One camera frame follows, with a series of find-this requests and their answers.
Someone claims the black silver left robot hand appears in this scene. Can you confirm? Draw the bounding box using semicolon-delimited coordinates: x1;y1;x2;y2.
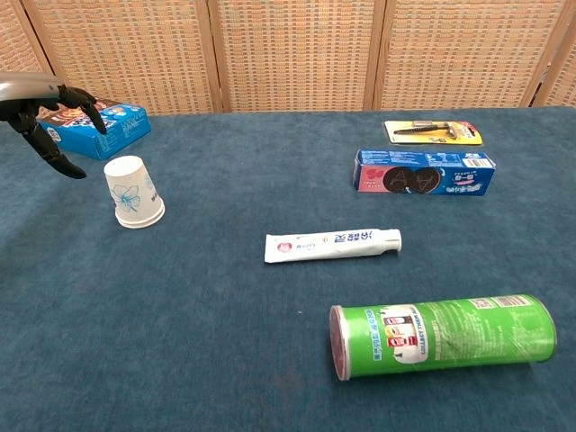
0;71;109;180

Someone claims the white flower paper cup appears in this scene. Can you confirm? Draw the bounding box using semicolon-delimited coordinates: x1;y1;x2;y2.
114;207;167;230
103;155;165;225

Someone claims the blue brown snack box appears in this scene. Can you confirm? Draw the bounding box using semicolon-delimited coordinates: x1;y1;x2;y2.
37;97;152;161

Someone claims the wooden woven folding screen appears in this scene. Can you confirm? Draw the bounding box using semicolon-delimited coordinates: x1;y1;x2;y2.
0;0;576;117

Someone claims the blue carpet table cover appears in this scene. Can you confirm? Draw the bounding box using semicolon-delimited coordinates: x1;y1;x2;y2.
0;105;576;432

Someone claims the white toothpaste tube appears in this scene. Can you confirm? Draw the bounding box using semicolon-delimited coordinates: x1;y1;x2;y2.
263;228;403;265

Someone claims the blue cookie box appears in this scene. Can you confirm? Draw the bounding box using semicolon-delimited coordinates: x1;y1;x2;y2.
352;148;498;197

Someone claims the yellow razor blister pack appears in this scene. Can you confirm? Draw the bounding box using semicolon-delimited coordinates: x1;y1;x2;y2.
382;119;485;147

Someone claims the green chips can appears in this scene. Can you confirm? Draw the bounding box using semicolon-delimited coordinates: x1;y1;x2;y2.
328;293;558;383

